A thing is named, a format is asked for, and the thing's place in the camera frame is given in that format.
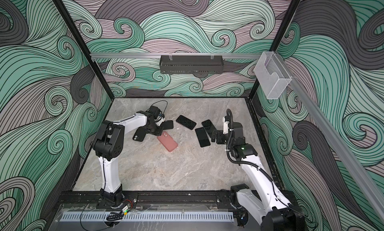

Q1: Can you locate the black case with camera hole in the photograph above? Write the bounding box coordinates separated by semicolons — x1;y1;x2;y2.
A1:
161;120;174;130

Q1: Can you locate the black case edge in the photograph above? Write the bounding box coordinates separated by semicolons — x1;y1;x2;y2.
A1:
133;126;148;142

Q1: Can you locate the pink phone case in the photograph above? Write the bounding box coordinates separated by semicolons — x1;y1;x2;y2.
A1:
158;131;178;152

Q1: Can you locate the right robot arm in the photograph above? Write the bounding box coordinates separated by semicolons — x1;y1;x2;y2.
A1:
212;120;306;231

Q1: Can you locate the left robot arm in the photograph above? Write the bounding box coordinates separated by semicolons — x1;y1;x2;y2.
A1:
92;105;165;208

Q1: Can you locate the black phone patterned reflection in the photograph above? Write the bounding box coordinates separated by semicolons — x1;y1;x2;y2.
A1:
176;115;197;130

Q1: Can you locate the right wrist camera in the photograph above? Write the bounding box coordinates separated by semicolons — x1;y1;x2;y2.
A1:
223;116;230;135

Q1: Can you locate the black wall tray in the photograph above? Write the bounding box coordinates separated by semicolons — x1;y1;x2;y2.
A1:
160;56;224;74

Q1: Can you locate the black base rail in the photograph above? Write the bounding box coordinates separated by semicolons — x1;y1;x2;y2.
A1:
59;190;240;209

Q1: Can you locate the clear plastic wall holder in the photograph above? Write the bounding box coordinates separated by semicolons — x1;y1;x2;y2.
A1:
254;52;292;100

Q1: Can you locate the back aluminium rail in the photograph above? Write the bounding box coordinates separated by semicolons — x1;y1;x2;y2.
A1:
90;52;262;60

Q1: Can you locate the aluminium rail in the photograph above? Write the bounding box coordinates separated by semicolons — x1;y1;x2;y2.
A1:
90;52;262;60
275;53;384;221

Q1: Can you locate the white slotted cable duct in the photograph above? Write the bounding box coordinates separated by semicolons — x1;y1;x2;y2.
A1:
60;212;235;223

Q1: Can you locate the right aluminium rail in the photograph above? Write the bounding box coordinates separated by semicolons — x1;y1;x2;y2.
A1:
275;53;384;221

